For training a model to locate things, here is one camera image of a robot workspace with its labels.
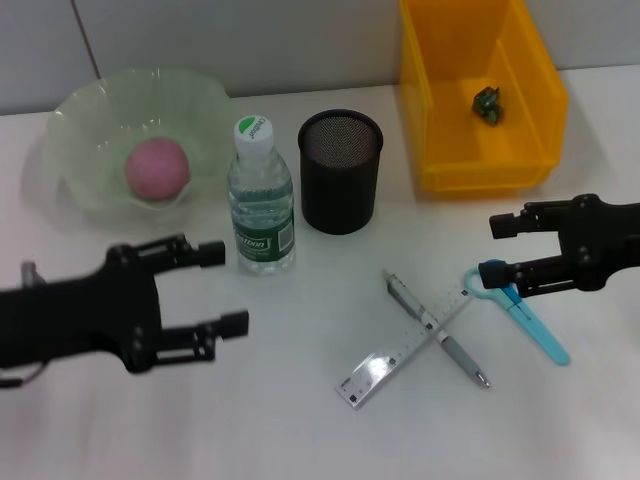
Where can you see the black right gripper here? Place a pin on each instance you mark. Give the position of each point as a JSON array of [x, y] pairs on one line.
[[610, 235]]

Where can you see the blue scissors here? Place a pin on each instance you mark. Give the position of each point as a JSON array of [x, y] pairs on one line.
[[540, 335]]

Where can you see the clear green-label water bottle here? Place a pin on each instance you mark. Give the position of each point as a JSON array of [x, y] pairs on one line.
[[260, 200]]

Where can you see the grey white pen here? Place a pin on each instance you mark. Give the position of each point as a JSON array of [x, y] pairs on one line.
[[457, 352]]

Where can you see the transparent plastic ruler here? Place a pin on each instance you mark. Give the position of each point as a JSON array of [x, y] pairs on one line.
[[375, 370]]

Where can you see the pale green wavy bowl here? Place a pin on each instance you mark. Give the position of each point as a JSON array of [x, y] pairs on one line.
[[210, 110]]

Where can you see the pink peach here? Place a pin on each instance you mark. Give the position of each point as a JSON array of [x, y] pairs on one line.
[[157, 170]]

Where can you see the yellow plastic storage bin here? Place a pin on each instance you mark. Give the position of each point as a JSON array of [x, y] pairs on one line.
[[500, 150]]

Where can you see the black mesh pen holder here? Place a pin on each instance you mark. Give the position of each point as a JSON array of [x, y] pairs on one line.
[[340, 200]]

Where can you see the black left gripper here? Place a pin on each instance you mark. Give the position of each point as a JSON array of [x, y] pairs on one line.
[[75, 320]]

